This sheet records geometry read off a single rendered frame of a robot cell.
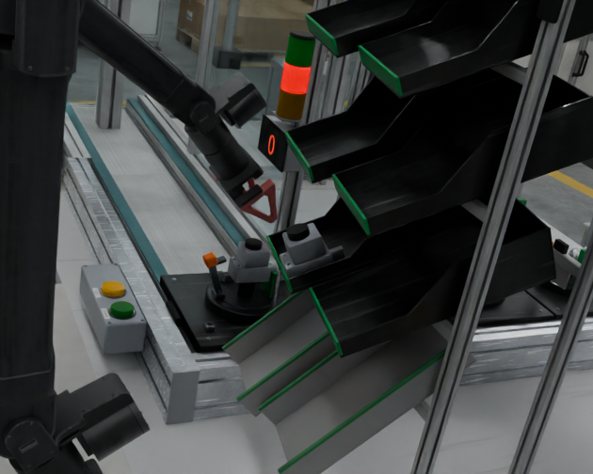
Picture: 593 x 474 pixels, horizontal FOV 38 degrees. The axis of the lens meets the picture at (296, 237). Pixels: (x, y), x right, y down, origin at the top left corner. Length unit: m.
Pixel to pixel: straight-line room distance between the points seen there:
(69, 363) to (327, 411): 0.53
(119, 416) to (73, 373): 0.65
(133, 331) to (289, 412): 0.37
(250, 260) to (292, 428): 0.37
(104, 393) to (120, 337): 0.62
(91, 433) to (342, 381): 0.45
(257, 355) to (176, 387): 0.14
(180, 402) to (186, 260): 0.46
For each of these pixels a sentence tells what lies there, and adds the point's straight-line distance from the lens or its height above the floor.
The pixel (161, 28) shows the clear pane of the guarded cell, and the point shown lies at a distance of 2.71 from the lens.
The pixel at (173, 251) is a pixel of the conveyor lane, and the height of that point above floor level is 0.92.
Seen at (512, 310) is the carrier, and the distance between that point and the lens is 1.74.
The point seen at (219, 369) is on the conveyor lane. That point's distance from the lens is 1.38.
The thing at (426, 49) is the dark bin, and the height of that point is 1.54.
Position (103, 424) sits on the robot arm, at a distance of 0.86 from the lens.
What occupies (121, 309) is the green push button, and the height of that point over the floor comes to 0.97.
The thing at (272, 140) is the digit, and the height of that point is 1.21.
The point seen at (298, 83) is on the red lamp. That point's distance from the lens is 1.58.
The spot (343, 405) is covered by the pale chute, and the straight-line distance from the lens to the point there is 1.17.
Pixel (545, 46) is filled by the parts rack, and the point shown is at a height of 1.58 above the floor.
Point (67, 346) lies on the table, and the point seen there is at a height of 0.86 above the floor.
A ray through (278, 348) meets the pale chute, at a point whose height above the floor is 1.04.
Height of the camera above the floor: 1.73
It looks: 25 degrees down
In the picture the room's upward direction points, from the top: 11 degrees clockwise
